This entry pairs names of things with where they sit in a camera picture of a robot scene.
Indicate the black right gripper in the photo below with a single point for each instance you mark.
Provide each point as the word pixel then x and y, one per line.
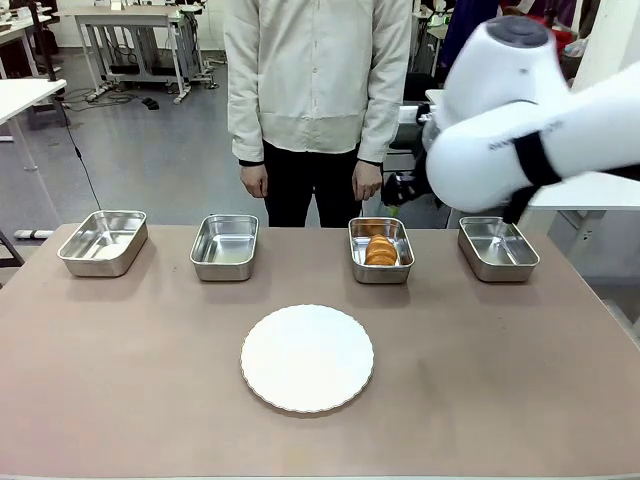
pixel 415 185

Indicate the person's left forearm cream sleeve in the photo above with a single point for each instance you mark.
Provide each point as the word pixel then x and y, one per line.
pixel 382 120

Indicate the black trousers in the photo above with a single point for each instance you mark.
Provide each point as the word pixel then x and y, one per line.
pixel 300 190

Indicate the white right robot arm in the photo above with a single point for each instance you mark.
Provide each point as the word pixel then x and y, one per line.
pixel 480 160

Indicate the small white side table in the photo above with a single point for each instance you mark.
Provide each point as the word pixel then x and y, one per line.
pixel 25 97

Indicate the person's right forearm cream sleeve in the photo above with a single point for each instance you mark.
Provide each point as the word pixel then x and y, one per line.
pixel 245 125

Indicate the person's left hand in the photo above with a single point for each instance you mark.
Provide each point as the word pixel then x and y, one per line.
pixel 367 182

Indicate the small black floor object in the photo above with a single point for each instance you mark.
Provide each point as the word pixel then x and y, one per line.
pixel 150 103

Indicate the white background desk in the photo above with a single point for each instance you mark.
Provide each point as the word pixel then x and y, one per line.
pixel 125 20

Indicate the steel rectangular container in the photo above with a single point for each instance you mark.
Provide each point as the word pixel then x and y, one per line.
pixel 360 270
pixel 500 250
pixel 100 245
pixel 225 245

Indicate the grey floor power strip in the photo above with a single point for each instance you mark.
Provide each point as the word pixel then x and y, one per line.
pixel 32 233

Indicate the black stand pole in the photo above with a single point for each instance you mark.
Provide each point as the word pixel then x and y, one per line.
pixel 45 45

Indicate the cream button shirt torso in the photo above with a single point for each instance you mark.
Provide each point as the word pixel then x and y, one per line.
pixel 315 75

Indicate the white scalloped plate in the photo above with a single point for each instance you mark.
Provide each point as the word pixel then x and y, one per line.
pixel 307 357

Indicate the black folding chair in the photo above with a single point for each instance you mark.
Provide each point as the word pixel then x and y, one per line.
pixel 420 87

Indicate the dark blue hanging garment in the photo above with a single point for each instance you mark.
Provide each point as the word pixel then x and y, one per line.
pixel 465 30

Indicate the white floor power strip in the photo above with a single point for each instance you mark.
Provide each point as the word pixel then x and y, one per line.
pixel 97 93

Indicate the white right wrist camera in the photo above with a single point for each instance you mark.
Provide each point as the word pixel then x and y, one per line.
pixel 415 114

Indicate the person's right hand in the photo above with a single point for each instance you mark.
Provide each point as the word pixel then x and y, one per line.
pixel 254 181

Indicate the golden croissant bread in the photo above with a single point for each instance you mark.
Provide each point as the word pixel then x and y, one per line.
pixel 381 251

